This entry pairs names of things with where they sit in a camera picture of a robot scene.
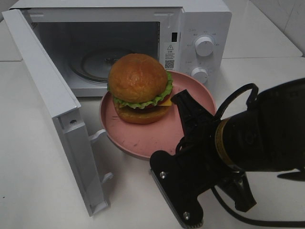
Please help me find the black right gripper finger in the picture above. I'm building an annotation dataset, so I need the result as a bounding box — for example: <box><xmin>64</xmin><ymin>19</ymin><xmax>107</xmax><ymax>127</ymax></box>
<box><xmin>171</xmin><ymin>90</ymin><xmax>219</xmax><ymax>141</ymax></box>

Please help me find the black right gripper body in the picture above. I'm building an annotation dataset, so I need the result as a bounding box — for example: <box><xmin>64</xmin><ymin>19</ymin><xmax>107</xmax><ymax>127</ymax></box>
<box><xmin>149</xmin><ymin>114</ymin><xmax>258</xmax><ymax>224</ymax></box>

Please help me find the pink round plate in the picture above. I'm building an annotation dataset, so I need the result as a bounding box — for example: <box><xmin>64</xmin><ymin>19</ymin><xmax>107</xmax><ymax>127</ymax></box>
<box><xmin>100</xmin><ymin>71</ymin><xmax>216</xmax><ymax>159</ymax></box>

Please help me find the toy burger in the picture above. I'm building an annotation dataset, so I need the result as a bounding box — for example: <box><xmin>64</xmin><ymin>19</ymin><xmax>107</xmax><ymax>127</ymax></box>
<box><xmin>107</xmin><ymin>53</ymin><xmax>173</xmax><ymax>124</ymax></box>

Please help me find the white microwave door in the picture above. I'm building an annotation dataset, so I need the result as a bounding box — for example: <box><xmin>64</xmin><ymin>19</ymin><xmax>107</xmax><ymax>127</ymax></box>
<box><xmin>3</xmin><ymin>10</ymin><xmax>113</xmax><ymax>216</ymax></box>

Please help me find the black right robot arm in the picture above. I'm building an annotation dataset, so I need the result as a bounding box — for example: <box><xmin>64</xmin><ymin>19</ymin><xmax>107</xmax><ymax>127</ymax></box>
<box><xmin>150</xmin><ymin>79</ymin><xmax>305</xmax><ymax>229</ymax></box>

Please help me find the lower white dial knob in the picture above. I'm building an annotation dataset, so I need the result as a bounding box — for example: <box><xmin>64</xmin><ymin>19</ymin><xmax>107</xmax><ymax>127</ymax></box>
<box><xmin>191</xmin><ymin>67</ymin><xmax>208</xmax><ymax>83</ymax></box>

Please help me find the white dial knob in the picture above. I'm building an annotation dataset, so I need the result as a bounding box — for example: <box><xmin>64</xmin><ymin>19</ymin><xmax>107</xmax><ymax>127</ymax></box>
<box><xmin>191</xmin><ymin>67</ymin><xmax>208</xmax><ymax>83</ymax></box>
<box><xmin>194</xmin><ymin>35</ymin><xmax>214</xmax><ymax>57</ymax></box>

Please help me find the upper white dial knob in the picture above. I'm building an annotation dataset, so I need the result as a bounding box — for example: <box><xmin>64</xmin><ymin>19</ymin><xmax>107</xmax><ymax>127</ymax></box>
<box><xmin>194</xmin><ymin>35</ymin><xmax>214</xmax><ymax>57</ymax></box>

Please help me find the white warning label sticker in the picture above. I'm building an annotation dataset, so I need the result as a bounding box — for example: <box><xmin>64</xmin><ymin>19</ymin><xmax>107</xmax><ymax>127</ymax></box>
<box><xmin>164</xmin><ymin>42</ymin><xmax>178</xmax><ymax>70</ymax></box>

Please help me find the glass microwave turntable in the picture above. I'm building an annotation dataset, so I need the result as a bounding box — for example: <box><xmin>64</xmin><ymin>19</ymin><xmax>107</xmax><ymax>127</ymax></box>
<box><xmin>69</xmin><ymin>47</ymin><xmax>133</xmax><ymax>83</ymax></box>

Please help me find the white microwave oven body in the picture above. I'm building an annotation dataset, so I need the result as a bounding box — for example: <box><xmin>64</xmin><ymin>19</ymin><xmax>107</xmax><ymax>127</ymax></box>
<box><xmin>9</xmin><ymin>0</ymin><xmax>232</xmax><ymax>97</ymax></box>

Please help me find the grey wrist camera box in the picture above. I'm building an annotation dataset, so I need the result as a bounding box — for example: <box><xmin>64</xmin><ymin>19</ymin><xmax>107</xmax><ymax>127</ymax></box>
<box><xmin>149</xmin><ymin>167</ymin><xmax>204</xmax><ymax>227</ymax></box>

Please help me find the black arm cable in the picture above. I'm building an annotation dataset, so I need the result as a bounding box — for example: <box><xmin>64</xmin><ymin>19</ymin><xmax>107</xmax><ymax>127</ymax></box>
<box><xmin>209</xmin><ymin>83</ymin><xmax>305</xmax><ymax>220</ymax></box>

